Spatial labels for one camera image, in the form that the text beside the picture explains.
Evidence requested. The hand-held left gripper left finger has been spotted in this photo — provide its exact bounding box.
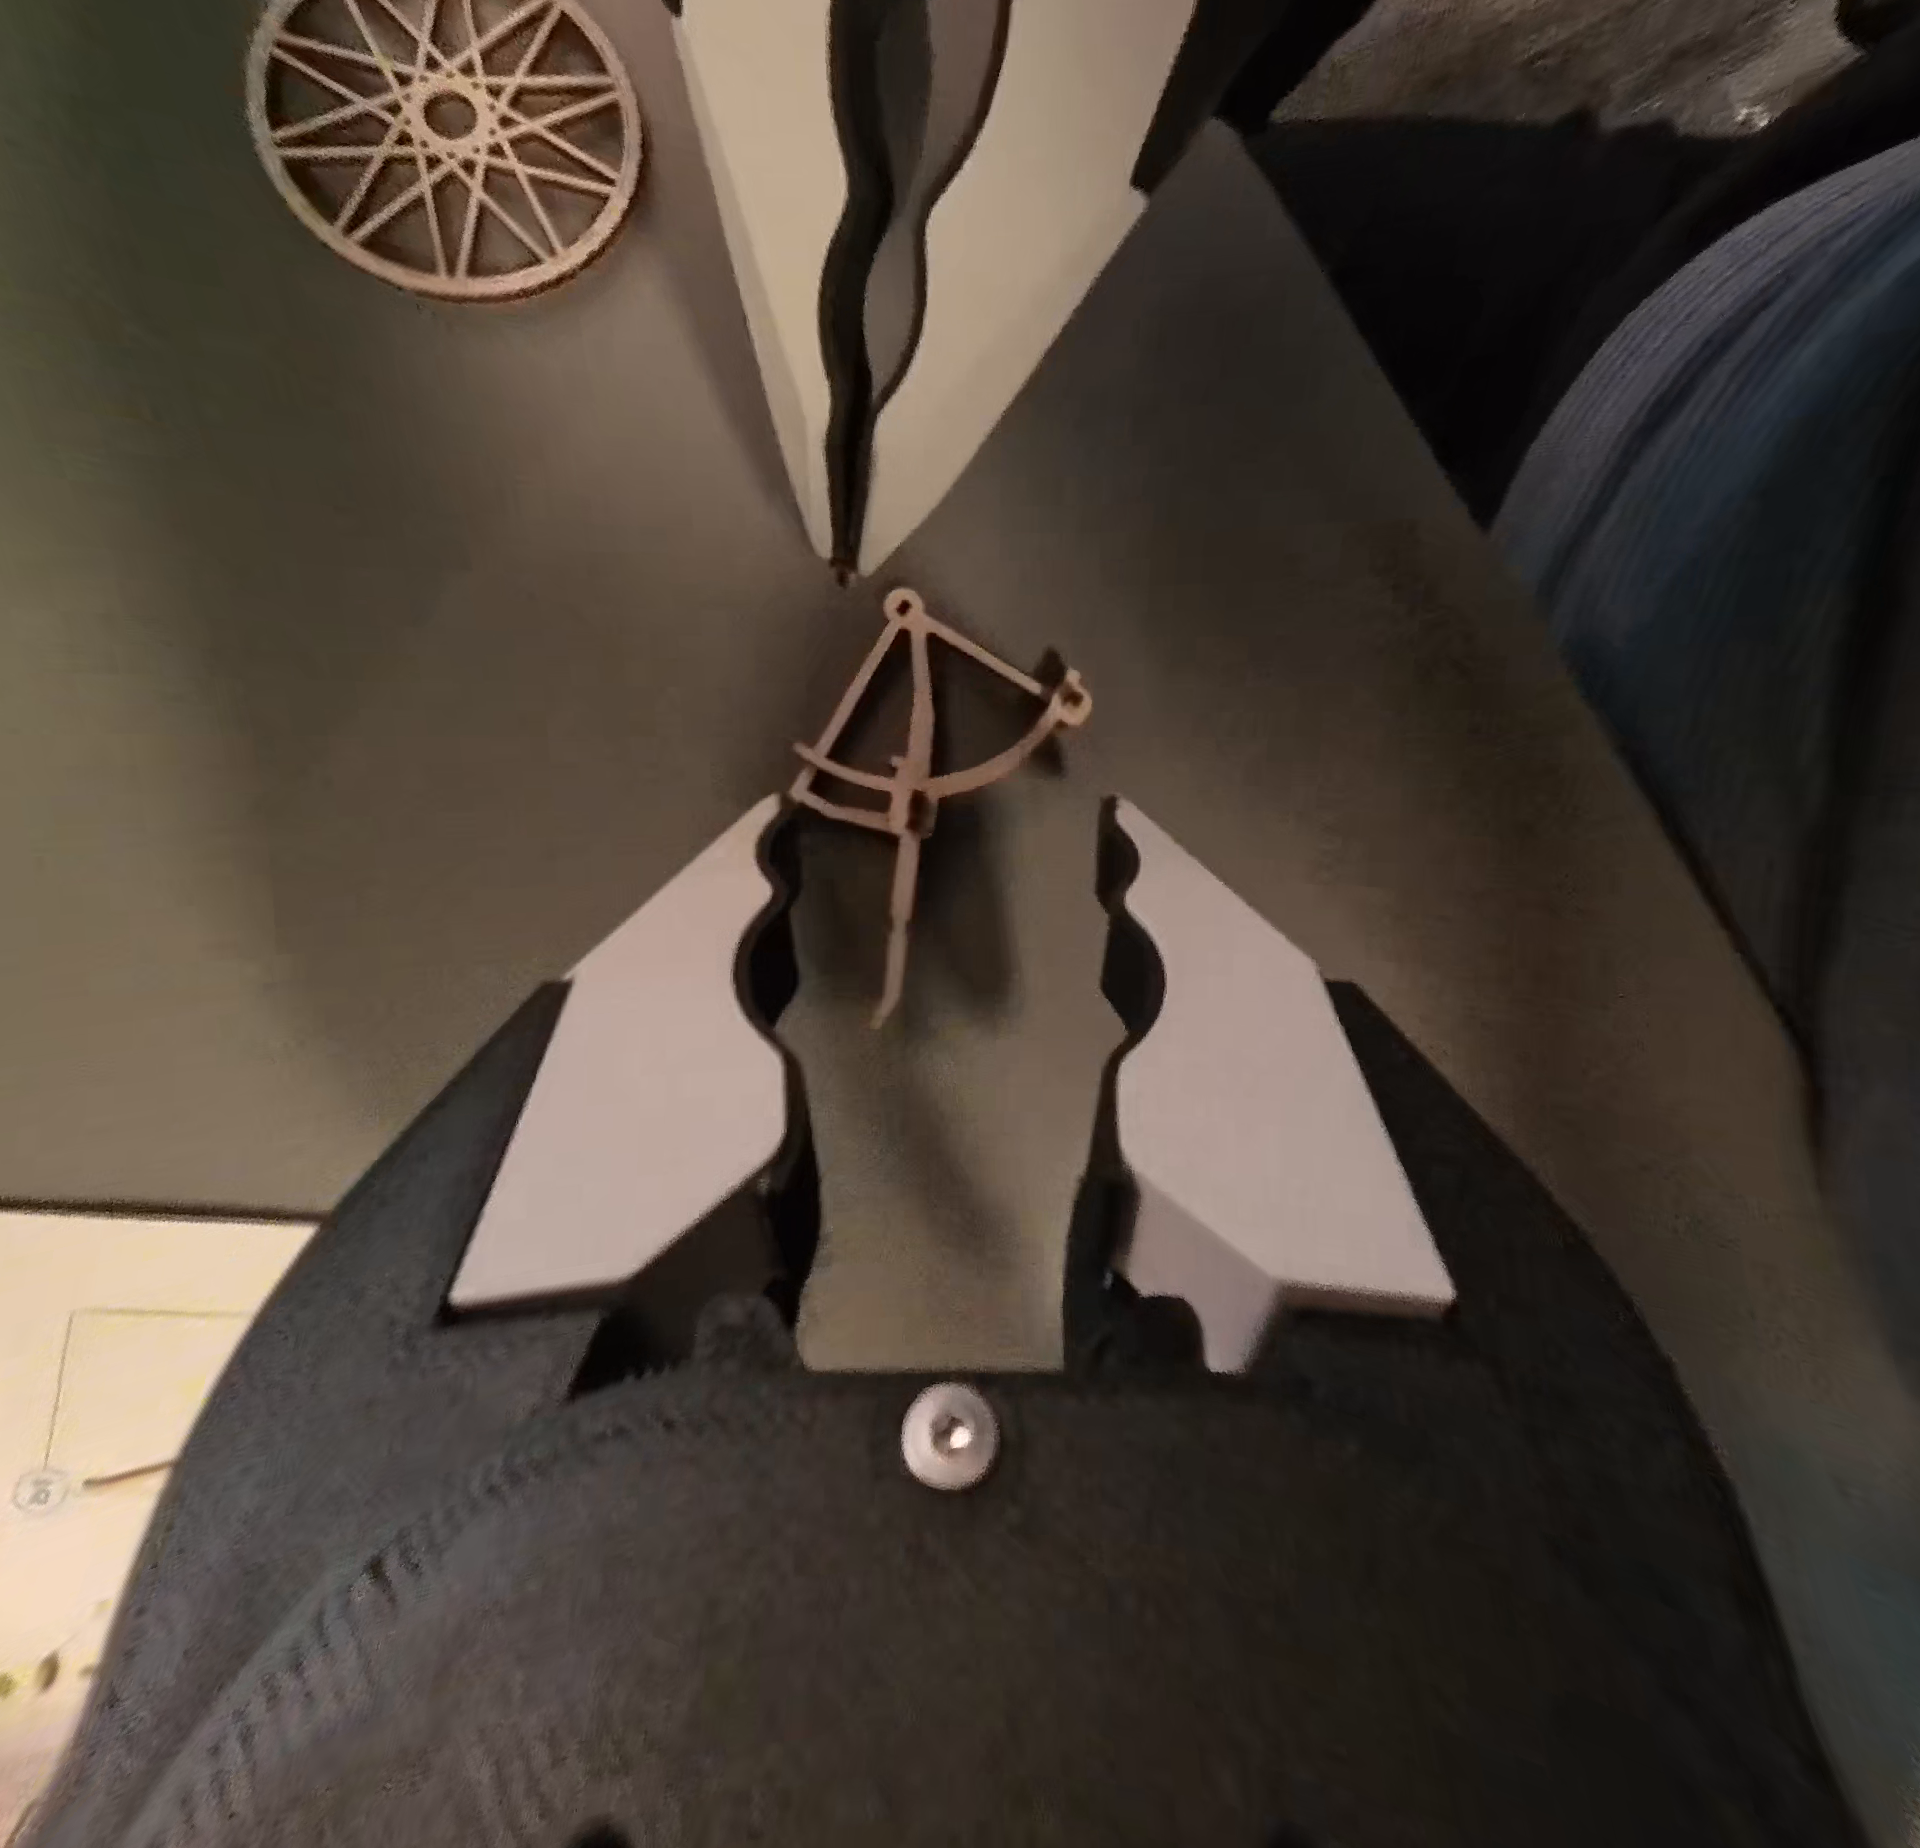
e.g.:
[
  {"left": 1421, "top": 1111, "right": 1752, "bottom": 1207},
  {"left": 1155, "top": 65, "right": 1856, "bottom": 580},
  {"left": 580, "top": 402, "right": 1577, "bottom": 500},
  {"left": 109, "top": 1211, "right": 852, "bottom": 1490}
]
[{"left": 444, "top": 793, "right": 817, "bottom": 1310}]

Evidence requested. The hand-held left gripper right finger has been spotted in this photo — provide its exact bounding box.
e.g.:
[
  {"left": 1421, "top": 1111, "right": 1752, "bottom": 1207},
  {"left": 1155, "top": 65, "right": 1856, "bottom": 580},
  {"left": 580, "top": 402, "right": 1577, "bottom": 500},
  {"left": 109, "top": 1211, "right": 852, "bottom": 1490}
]
[{"left": 1098, "top": 791, "right": 1459, "bottom": 1373}]

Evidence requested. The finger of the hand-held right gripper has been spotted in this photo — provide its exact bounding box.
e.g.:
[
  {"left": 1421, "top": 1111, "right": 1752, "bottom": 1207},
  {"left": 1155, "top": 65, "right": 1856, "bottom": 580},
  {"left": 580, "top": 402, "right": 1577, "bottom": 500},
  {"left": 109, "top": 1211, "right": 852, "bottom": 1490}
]
[
  {"left": 858, "top": 0, "right": 1218, "bottom": 572},
  {"left": 672, "top": 0, "right": 877, "bottom": 567}
]

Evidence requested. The wooden model frame part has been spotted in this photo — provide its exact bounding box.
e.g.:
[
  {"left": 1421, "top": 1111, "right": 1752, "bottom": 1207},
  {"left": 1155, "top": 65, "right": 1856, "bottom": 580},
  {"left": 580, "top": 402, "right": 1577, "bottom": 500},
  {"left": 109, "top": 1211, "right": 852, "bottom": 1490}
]
[{"left": 786, "top": 583, "right": 1096, "bottom": 1034}]

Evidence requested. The wooden spoked wheel part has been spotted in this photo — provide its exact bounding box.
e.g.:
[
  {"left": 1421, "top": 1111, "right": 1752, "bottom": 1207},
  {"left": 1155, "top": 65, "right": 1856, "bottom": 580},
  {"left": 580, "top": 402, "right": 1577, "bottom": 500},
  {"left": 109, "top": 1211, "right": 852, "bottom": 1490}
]
[{"left": 247, "top": 0, "right": 646, "bottom": 299}]

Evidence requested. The paper instruction sheet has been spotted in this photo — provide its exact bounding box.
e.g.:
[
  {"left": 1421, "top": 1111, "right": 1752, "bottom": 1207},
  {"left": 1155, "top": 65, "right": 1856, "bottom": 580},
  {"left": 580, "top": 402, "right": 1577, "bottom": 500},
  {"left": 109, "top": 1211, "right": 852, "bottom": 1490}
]
[{"left": 0, "top": 1202, "right": 329, "bottom": 1751}]

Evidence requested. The person's blue trouser leg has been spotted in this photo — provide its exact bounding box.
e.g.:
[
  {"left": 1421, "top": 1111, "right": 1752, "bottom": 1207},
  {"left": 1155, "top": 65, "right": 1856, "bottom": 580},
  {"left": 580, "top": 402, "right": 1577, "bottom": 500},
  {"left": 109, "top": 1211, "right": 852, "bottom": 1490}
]
[{"left": 1492, "top": 151, "right": 1920, "bottom": 1565}]

